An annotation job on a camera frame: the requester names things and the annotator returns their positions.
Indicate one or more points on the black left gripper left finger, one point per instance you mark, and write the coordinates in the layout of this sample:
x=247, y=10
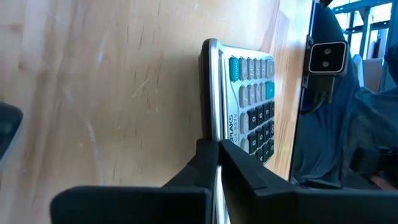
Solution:
x=140, y=205

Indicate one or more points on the grey desktop calculator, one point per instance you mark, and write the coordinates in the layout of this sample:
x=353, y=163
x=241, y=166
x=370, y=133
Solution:
x=245, y=93

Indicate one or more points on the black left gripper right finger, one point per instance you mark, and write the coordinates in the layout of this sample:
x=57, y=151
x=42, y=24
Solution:
x=311, y=208

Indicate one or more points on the person's hand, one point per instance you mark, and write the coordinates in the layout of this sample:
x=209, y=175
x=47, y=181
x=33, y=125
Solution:
x=384, y=183

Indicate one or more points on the black table-level camera box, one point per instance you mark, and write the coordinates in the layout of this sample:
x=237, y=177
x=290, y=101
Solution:
x=326, y=59

